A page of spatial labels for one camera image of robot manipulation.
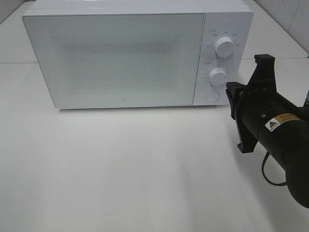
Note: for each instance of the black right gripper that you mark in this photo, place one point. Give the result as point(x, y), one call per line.
point(252, 106)

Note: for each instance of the round white door button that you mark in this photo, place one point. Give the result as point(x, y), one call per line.
point(212, 96)

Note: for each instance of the white microwave door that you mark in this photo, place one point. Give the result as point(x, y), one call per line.
point(107, 61)

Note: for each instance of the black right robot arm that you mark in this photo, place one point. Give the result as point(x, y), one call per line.
point(288, 143)

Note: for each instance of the white microwave oven body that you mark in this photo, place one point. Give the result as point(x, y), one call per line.
point(222, 18)

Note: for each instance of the lower white timer knob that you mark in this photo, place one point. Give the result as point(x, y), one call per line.
point(218, 77)

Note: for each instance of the upper white power knob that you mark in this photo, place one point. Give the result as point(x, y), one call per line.
point(224, 46)

